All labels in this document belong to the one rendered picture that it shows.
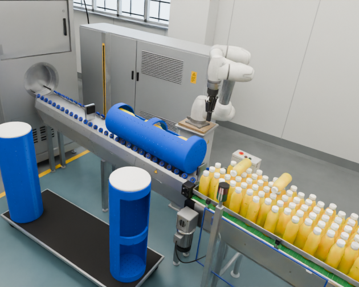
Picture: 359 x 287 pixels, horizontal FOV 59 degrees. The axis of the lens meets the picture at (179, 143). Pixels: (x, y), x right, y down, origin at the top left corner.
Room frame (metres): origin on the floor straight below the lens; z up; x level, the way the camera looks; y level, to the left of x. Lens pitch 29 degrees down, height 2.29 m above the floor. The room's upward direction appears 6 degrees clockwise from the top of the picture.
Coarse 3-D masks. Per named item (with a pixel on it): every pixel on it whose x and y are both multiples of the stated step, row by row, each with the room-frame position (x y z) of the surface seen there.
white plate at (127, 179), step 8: (120, 168) 1.84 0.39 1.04; (128, 168) 1.85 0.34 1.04; (136, 168) 1.87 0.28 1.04; (112, 176) 1.74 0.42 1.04; (120, 176) 1.75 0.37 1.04; (128, 176) 1.76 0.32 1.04; (136, 176) 1.77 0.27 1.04; (144, 176) 1.78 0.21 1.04; (112, 184) 1.65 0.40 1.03; (120, 184) 1.65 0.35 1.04; (128, 184) 1.66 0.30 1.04; (136, 184) 1.67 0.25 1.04; (144, 184) 1.68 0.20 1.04
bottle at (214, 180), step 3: (213, 177) 1.80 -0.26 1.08; (213, 180) 1.78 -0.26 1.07; (216, 180) 1.77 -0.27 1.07; (210, 183) 1.79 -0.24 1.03; (213, 183) 1.77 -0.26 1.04; (216, 183) 1.77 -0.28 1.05; (210, 186) 1.78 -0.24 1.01; (213, 186) 1.77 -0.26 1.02; (210, 189) 1.78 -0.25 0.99; (213, 189) 1.77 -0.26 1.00; (210, 192) 1.77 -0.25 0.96; (213, 192) 1.76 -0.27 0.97; (210, 195) 1.77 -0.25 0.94; (213, 195) 1.76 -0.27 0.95; (210, 198) 1.77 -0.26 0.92
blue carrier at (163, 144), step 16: (112, 112) 2.43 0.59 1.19; (112, 128) 2.37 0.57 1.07; (128, 128) 2.26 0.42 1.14; (144, 128) 2.20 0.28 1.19; (144, 144) 2.14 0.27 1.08; (160, 144) 2.06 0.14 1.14; (176, 144) 2.00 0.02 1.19; (192, 144) 1.97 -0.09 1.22; (176, 160) 1.95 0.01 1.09; (192, 160) 1.99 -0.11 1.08
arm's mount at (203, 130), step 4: (184, 120) 2.81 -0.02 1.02; (180, 124) 2.72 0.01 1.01; (184, 124) 2.71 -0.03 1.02; (188, 124) 2.72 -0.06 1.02; (212, 124) 2.82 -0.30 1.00; (216, 124) 2.83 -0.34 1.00; (188, 128) 2.68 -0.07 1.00; (192, 128) 2.66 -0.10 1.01; (196, 128) 2.66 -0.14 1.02; (204, 128) 2.69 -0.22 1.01; (208, 128) 2.70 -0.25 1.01; (200, 132) 2.61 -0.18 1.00; (204, 132) 2.62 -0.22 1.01
